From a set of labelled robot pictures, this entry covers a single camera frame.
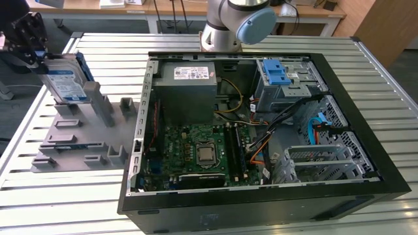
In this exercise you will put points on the silver CPU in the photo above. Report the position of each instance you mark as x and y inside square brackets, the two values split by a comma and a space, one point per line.
[206, 154]

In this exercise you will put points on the small white box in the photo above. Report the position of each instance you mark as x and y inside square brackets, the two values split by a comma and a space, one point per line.
[133, 2]

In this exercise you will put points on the grey power supply unit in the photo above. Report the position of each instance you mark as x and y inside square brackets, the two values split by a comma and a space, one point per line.
[186, 102]

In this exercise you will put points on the green motherboard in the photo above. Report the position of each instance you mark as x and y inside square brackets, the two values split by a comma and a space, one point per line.
[183, 147]

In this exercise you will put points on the metal disk bay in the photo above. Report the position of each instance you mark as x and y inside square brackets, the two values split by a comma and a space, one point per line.
[312, 162]

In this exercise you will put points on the black graphics card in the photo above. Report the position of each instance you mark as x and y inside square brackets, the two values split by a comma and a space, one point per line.
[202, 181]

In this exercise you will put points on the metal drive cage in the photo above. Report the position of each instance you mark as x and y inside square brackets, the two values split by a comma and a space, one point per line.
[294, 91]

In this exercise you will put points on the grey parts rack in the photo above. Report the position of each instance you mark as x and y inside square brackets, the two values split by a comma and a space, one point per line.
[88, 137]

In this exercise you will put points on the hard disk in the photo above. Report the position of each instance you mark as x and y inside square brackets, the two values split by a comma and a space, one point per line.
[65, 83]

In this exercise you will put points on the blue plastic latch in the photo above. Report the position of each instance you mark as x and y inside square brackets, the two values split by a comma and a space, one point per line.
[274, 73]

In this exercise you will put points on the grey table foot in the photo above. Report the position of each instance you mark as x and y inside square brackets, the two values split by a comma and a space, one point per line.
[7, 94]

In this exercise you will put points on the black bin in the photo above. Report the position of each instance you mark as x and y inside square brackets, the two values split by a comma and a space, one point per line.
[12, 64]

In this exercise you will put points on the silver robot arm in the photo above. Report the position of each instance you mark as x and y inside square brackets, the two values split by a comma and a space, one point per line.
[218, 36]

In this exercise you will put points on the spare RAM stick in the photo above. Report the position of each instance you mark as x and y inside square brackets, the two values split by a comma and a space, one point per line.
[71, 147]

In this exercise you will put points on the wooden cabinet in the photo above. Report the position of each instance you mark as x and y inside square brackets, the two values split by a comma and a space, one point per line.
[384, 24]

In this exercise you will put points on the black RAM slot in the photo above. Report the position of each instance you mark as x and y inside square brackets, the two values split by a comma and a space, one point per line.
[240, 151]
[231, 151]

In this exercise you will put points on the black PC case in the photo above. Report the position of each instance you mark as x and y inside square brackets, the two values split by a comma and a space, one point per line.
[260, 215]

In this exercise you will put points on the wooden desk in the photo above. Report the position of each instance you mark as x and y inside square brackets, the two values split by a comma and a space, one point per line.
[97, 11]

